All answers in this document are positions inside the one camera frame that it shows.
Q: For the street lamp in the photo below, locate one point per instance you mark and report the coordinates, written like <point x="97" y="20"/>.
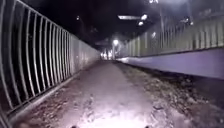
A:
<point x="115" y="42"/>

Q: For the metal bar railing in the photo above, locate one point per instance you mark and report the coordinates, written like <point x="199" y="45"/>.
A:
<point x="83" y="55"/>

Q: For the grey concrete path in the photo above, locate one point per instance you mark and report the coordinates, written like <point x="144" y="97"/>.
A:
<point x="110" y="96"/>

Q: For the leaf-strewn earth verge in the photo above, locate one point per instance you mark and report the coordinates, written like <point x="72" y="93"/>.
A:
<point x="180" y="96"/>

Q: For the fence atop wall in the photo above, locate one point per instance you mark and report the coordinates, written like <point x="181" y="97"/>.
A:
<point x="173" y="40"/>

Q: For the pale concrete wall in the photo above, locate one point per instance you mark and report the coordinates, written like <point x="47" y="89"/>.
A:
<point x="186" y="63"/>

